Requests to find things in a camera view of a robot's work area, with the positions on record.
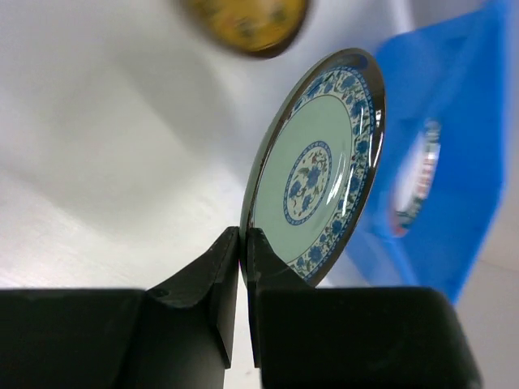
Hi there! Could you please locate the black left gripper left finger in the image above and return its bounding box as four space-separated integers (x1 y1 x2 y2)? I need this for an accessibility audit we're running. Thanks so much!
1 227 239 388

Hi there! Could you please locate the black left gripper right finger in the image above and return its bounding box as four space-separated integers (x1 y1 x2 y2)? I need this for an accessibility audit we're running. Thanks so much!
245 229 483 388

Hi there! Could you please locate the blue floral small plate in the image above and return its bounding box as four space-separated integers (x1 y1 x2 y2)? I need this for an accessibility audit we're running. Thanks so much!
240 48 386 285

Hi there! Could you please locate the green rimmed white plate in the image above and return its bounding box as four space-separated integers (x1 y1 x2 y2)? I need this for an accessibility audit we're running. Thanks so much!
390 119 442 237

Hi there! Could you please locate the blue plastic bin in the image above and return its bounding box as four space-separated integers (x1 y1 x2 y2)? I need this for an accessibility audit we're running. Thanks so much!
346 1 511 301

